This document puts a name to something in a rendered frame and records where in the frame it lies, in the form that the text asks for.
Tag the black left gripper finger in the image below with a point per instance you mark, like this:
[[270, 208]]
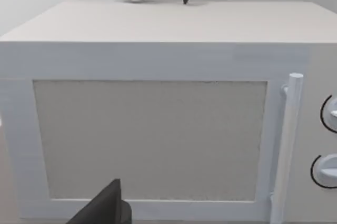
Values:
[[106, 205]]

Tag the pale microwave door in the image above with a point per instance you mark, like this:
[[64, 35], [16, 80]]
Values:
[[147, 61]]

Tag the pale microwave oven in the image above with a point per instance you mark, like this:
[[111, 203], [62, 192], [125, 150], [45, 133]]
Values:
[[168, 29]]

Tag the pale microwave knob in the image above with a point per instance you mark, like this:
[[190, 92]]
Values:
[[332, 112], [326, 172]]

